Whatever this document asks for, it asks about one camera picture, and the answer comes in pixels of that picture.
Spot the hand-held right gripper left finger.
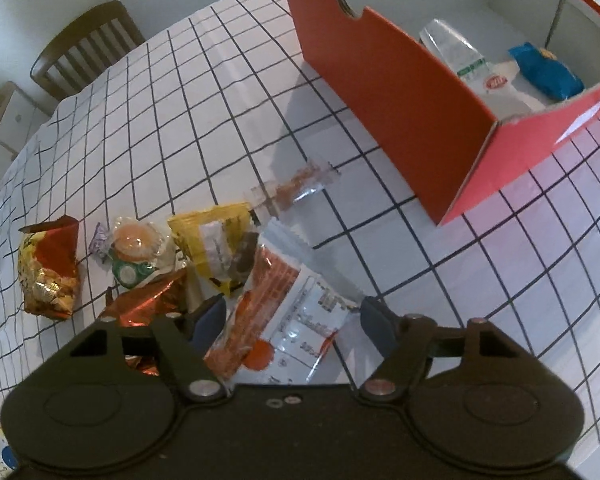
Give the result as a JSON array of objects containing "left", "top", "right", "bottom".
[{"left": 67, "top": 296, "right": 227, "bottom": 403}]

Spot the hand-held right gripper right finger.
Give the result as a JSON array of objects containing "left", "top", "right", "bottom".
[{"left": 358, "top": 296, "right": 528, "bottom": 403}]

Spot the orange and white snack packet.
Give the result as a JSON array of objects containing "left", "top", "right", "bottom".
[{"left": 202, "top": 220, "right": 361, "bottom": 385}]

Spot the yellow snack packet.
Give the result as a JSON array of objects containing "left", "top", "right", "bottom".
[{"left": 167, "top": 202, "right": 261, "bottom": 296}]

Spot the bun packet with green label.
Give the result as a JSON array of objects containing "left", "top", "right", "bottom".
[{"left": 109, "top": 215, "right": 176, "bottom": 288}]

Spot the red and gold foil packet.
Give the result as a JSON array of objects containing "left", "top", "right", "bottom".
[{"left": 17, "top": 215, "right": 81, "bottom": 318}]

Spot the red cardboard box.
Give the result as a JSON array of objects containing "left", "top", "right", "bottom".
[{"left": 278, "top": 0, "right": 600, "bottom": 226}]

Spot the crumpled red foil packet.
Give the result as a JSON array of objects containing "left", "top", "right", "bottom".
[{"left": 97, "top": 267, "right": 188, "bottom": 378}]

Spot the small purple wrapped candy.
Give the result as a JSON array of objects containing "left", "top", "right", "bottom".
[{"left": 89, "top": 222, "right": 113, "bottom": 263}]

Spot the clear packet of orange snack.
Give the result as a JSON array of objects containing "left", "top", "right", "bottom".
[{"left": 250, "top": 157, "right": 342, "bottom": 216}]

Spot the white checked tablecloth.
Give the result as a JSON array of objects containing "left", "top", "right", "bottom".
[{"left": 0, "top": 0, "right": 600, "bottom": 471}]

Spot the clear plastic packet white label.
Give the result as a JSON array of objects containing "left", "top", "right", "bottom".
[{"left": 419, "top": 19, "right": 546, "bottom": 121}]

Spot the blue snack packet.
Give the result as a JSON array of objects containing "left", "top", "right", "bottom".
[{"left": 508, "top": 42, "right": 585, "bottom": 101}]

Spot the wooden slatted chair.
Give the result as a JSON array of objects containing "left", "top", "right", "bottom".
[{"left": 30, "top": 1, "right": 146, "bottom": 101}]

